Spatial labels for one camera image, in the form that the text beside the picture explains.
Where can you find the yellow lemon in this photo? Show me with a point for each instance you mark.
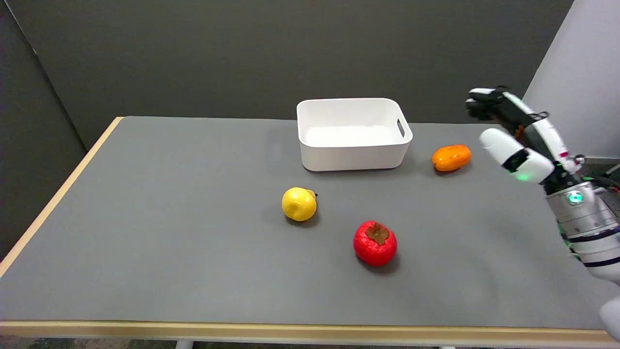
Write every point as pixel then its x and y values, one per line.
pixel 299 204

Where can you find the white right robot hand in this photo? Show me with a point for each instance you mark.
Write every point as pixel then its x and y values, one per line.
pixel 525 145

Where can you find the gray table mat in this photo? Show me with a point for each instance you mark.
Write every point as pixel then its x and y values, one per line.
pixel 290 228

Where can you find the white plastic bin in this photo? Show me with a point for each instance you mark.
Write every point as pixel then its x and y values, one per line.
pixel 352 134

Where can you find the chair caster leg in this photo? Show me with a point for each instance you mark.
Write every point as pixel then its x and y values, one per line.
pixel 614 169

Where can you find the orange mango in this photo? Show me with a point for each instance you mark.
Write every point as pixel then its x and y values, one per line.
pixel 451 157

